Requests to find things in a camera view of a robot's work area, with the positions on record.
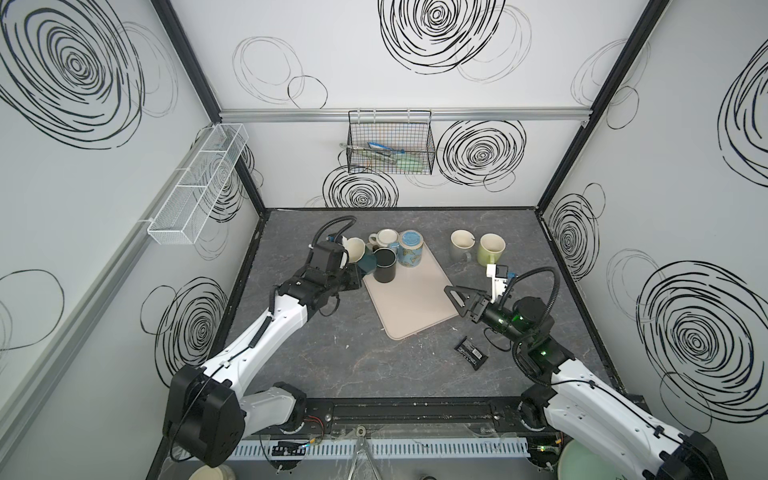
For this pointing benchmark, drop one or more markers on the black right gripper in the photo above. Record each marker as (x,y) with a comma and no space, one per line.
(477,306)

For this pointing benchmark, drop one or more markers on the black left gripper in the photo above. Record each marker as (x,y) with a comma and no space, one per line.
(349,276)

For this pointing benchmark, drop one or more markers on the dark green mug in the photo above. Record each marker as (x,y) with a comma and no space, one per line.
(360,254)

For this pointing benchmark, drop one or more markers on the black mug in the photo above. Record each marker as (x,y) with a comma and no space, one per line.
(386,261)

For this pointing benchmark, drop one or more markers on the grey mug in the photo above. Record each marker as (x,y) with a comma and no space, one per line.
(462,243)

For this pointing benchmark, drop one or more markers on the light green mug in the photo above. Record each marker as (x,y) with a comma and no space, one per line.
(491,247)

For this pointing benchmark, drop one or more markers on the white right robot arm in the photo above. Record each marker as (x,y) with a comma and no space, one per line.
(566,396)

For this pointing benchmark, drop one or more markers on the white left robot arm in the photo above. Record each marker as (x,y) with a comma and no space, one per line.
(209,410)

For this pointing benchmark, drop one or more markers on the cream white mug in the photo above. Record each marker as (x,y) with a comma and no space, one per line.
(384,238)

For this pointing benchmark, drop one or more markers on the blue butterfly mug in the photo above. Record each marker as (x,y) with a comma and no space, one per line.
(410,248)

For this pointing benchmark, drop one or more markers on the beige plastic tray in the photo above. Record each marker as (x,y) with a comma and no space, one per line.
(414,300)

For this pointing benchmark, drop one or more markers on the black snack packet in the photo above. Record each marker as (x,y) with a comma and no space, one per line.
(471,353)

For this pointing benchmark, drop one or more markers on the light green plate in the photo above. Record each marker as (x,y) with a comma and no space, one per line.
(579,463)

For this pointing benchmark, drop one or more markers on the beige round object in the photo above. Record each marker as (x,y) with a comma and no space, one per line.
(222,472)

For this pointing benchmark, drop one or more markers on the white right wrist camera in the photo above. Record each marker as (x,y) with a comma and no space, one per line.
(499,275)

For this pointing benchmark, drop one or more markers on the utensils in wire basket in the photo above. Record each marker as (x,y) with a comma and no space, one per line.
(377,156)

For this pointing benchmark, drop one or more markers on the black wire basket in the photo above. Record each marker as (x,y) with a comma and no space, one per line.
(401,129)

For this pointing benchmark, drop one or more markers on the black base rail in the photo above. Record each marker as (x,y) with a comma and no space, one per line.
(500,415)

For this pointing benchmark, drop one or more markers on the white wire shelf basket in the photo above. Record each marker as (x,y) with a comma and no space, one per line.
(213,157)

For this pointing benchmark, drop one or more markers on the white slotted cable duct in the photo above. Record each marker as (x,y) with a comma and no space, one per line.
(429,448)

